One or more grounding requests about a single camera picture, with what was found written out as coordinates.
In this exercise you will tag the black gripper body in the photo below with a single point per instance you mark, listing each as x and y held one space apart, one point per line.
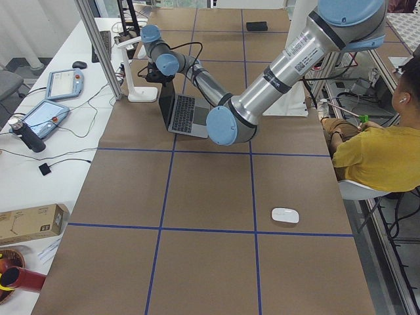
159 77

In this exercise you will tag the grey laptop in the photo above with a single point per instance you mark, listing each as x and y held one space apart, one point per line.
183 114

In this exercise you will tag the black mouse pad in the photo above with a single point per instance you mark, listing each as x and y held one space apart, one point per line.
260 26

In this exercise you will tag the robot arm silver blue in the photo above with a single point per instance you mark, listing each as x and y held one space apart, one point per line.
332 26

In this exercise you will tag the black computer mouse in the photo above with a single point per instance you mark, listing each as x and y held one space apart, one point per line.
79 65

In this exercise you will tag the white computer mouse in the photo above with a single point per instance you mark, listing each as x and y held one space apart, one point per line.
286 215

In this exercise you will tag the upper blue teach pendant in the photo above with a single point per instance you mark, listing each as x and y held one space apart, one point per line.
64 84

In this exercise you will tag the blue teach pendant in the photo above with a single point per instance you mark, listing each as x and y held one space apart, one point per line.
64 84
45 117

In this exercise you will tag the lower blue teach pendant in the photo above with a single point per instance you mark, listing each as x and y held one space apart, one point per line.
45 117

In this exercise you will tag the small black square device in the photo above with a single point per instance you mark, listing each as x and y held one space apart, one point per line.
45 169

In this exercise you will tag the black water bottle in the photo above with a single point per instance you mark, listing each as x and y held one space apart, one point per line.
30 139

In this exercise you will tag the brown paper table cover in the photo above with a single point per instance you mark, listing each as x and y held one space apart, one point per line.
172 224

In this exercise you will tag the brown cardboard box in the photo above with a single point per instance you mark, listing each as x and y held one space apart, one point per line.
32 223

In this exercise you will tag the white chair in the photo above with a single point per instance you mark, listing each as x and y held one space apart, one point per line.
351 190

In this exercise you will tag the woven basket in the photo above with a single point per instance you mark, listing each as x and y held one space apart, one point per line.
9 258

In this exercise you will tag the red cylinder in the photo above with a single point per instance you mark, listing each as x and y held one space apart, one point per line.
17 277

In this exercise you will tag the person in yellow shirt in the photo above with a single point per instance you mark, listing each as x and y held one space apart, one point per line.
383 158

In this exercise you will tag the aluminium frame post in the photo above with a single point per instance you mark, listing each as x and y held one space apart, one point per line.
91 27

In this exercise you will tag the green handled grabber tool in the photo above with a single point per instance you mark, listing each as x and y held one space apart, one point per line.
362 118

